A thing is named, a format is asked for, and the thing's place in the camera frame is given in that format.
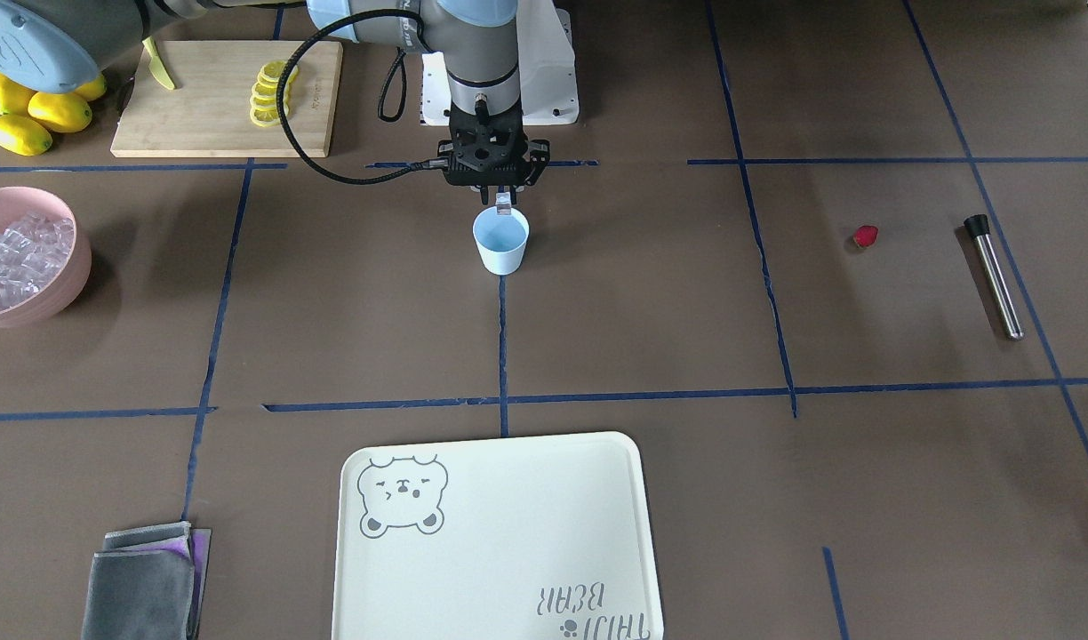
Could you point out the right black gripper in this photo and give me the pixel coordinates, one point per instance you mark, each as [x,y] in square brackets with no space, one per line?
[540,159]

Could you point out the clear ice cube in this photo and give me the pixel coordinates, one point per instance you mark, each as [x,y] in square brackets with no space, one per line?
[502,207]

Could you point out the red strawberry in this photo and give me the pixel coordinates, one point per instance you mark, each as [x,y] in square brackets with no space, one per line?
[865,236]

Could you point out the steel muddler black tip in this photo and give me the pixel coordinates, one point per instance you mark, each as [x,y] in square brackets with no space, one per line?
[979,231]

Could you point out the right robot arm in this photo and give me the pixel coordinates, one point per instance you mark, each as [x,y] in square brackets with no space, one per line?
[56,46]

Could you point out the light blue cup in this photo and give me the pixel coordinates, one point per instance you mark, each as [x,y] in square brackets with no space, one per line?
[501,239]

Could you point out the pile of ice cubes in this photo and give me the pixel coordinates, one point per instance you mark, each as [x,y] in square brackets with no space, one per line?
[33,250]

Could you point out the lemon slices row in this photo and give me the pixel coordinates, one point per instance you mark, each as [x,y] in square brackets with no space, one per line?
[263,109]

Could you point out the bamboo cutting board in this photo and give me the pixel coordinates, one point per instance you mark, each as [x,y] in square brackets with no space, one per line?
[207,116]

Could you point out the cream bear tray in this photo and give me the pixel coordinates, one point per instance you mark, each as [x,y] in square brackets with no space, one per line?
[535,537]

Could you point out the yellow green knife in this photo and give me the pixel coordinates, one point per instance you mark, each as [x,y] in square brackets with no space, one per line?
[156,65]

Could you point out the pink bowl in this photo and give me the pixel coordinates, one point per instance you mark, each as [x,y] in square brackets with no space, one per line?
[70,282]

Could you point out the grey folded cloth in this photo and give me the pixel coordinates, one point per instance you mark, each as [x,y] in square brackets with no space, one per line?
[148,583]

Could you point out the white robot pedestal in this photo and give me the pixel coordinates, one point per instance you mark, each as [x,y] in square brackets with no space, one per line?
[549,90]

